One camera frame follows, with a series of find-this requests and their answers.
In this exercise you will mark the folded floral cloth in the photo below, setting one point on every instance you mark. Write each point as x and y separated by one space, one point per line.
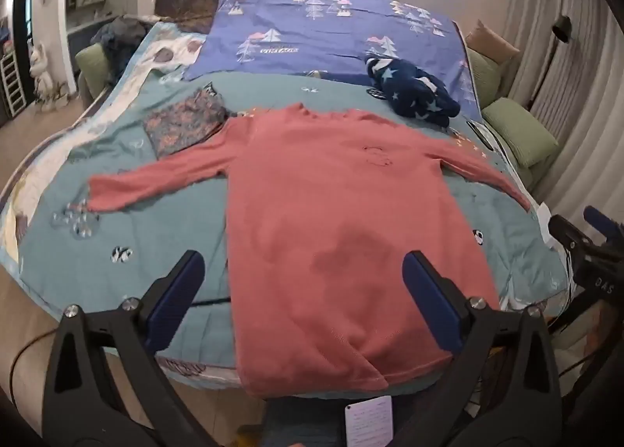
185 120

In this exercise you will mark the navy star-print garment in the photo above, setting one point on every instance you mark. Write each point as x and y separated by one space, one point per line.
414 91

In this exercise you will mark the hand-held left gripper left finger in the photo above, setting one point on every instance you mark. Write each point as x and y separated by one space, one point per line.
178 301

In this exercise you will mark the green armchair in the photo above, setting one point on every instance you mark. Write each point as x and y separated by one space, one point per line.
92 69

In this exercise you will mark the blue tree-print quilt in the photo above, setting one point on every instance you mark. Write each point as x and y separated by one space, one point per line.
317 38

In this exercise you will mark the pile of dark clothes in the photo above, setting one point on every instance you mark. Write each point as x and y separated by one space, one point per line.
122 40

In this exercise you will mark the white rabbit figure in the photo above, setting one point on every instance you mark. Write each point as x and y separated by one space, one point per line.
45 79

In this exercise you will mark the coral long-sleeve shirt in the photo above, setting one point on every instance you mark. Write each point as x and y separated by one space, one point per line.
341 232

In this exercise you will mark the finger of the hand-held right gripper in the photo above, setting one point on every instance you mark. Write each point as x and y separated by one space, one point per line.
568 235
604 223

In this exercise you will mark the brown patterned pillow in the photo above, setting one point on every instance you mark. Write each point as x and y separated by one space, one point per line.
190 3

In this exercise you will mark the white paper card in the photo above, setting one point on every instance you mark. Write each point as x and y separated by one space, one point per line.
369 422

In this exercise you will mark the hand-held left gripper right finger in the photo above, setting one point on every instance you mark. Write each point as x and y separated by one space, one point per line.
429 303

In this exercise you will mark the black floor lamp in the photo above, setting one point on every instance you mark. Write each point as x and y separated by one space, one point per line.
561 29

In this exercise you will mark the white ladder rack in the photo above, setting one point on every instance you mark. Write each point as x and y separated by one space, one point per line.
12 86

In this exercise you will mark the grey curtain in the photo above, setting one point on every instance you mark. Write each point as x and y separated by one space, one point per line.
585 101

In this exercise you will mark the teal printed bed sheet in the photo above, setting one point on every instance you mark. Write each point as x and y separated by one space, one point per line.
161 232

